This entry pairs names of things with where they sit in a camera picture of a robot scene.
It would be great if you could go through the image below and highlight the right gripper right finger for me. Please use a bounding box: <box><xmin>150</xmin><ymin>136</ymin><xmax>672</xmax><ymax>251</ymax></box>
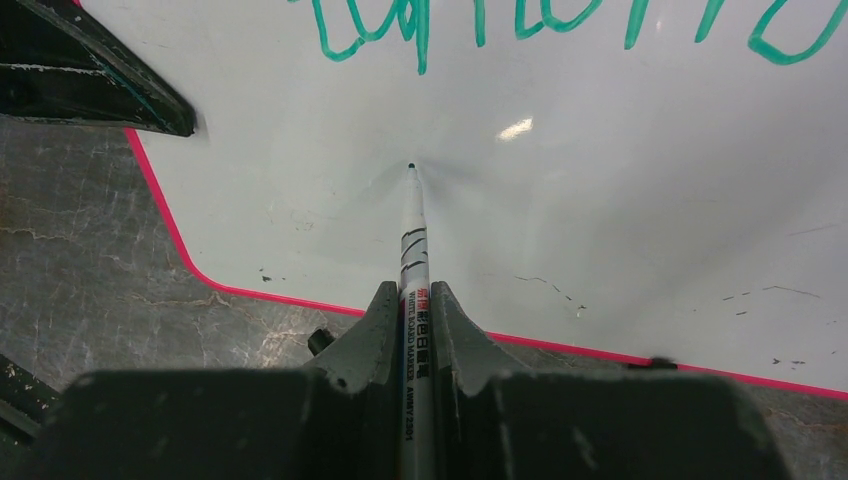
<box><xmin>430</xmin><ymin>281</ymin><xmax>529</xmax><ymax>397</ymax></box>

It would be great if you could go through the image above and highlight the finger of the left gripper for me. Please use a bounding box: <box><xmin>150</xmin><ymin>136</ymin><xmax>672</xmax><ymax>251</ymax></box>
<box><xmin>1</xmin><ymin>0</ymin><xmax>196</xmax><ymax>137</ymax></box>

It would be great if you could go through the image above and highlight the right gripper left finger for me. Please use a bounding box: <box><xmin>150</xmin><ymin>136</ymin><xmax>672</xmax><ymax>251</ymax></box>
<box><xmin>303</xmin><ymin>281</ymin><xmax>399</xmax><ymax>395</ymax></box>

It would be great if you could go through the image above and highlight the green whiteboard marker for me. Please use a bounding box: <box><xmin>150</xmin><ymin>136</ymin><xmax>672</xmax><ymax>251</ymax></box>
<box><xmin>399</xmin><ymin>163</ymin><xmax>436</xmax><ymax>479</ymax></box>

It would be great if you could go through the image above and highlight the pink framed whiteboard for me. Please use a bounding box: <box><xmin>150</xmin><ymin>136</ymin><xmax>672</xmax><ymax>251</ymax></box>
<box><xmin>83</xmin><ymin>1</ymin><xmax>847</xmax><ymax>399</ymax></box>

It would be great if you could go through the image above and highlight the whiteboard wire stand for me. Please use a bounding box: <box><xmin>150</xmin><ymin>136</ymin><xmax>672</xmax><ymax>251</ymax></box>
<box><xmin>307</xmin><ymin>328</ymin><xmax>679</xmax><ymax>370</ymax></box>

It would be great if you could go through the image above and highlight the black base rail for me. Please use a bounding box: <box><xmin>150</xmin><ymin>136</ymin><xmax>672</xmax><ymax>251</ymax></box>
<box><xmin>1</xmin><ymin>355</ymin><xmax>59</xmax><ymax>443</ymax></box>

